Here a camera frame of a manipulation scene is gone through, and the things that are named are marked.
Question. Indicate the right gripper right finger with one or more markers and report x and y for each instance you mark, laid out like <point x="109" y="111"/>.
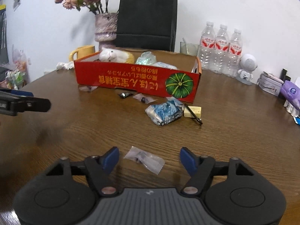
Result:
<point x="200" y="170"/>

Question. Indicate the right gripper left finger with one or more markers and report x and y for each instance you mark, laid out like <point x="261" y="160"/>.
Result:
<point x="98" y="169"/>

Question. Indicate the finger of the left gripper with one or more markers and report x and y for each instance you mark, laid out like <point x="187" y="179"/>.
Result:
<point x="17" y="92"/>

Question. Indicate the black pen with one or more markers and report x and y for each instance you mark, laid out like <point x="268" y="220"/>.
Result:
<point x="199" y="120"/>

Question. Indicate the crumpled white tissue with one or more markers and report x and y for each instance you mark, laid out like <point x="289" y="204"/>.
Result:
<point x="65" y="65"/>

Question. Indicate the yellow sticky note block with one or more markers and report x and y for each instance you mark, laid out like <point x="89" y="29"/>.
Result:
<point x="195" y="109"/>

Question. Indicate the clear wrapper near box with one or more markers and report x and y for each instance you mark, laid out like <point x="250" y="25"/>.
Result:
<point x="87" y="88"/>

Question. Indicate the blue silver snack bag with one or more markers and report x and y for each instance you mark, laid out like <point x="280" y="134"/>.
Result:
<point x="165" y="113"/>

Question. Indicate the yellow mug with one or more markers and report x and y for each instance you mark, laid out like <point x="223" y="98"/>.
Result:
<point x="81" y="52"/>

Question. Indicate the small black foil wrapper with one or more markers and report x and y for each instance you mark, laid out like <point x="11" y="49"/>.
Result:
<point x="124" y="95"/>

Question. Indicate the clear wrapper dark candy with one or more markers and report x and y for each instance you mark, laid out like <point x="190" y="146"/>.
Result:
<point x="144" y="99"/>

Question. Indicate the white plush toy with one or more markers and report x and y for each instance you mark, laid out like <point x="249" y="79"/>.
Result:
<point x="115" y="55"/>

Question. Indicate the red orange cardboard box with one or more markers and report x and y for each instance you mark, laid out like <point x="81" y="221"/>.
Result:
<point x="181" y="82"/>

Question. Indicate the pink marbled vase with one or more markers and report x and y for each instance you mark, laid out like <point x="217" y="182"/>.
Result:
<point x="105" y="29"/>

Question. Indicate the middle water bottle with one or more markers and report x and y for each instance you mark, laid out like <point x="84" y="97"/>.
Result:
<point x="220" y="49"/>

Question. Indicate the water bottle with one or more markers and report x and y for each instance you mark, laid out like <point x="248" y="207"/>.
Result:
<point x="206" y="45"/>
<point x="220" y="49"/>
<point x="234" y="54"/>

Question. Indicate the left water bottle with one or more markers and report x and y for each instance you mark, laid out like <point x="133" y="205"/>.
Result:
<point x="206" y="45"/>

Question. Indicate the small white purple box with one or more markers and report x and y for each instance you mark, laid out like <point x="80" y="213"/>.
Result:
<point x="270" y="83"/>

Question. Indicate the white blue pack in box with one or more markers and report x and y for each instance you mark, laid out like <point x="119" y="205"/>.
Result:
<point x="164" y="65"/>

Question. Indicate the white robot figurine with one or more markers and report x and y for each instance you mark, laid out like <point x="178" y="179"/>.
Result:
<point x="247" y="65"/>

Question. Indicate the purple tissue pack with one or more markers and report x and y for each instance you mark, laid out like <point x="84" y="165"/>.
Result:
<point x="291" y="93"/>

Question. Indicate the clear glass cup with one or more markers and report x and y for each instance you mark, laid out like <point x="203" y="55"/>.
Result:
<point x="188" y="48"/>

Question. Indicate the green iridescent crumpled wrapper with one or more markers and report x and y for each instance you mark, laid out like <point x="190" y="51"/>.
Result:
<point x="146" y="59"/>

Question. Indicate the black small bottle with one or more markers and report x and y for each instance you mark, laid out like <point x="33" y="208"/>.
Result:
<point x="284" y="78"/>

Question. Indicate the right water bottle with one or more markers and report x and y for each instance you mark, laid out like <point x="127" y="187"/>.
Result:
<point x="234" y="54"/>

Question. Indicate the black paper bag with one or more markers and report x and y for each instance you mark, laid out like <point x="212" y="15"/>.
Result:
<point x="147" y="24"/>

